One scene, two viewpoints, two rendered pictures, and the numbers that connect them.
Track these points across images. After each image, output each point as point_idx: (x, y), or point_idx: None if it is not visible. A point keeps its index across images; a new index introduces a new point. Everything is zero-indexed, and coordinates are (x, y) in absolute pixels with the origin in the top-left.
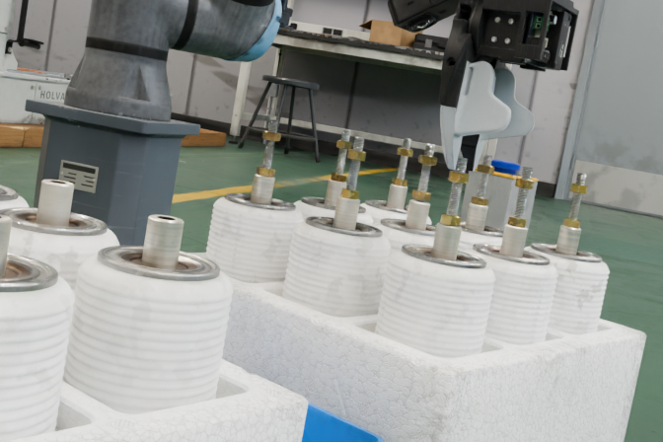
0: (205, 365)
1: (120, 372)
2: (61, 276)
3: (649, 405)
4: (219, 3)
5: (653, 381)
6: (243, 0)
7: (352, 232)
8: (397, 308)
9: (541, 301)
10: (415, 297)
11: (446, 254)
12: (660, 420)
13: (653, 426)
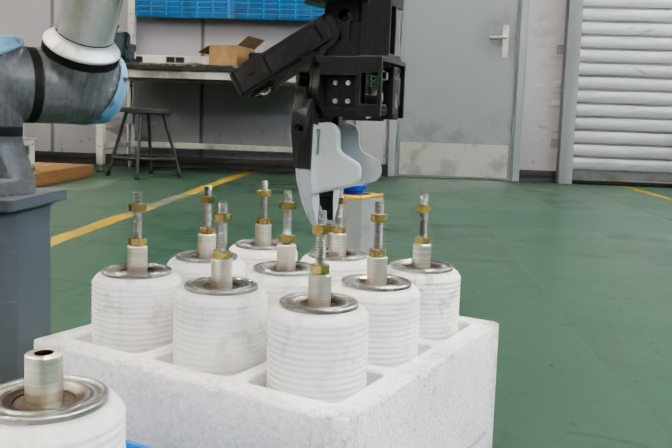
0: None
1: None
2: None
3: (503, 366)
4: (66, 74)
5: (501, 341)
6: (88, 69)
7: (230, 292)
8: (284, 361)
9: (409, 322)
10: (300, 349)
11: (321, 301)
12: (514, 379)
13: (510, 387)
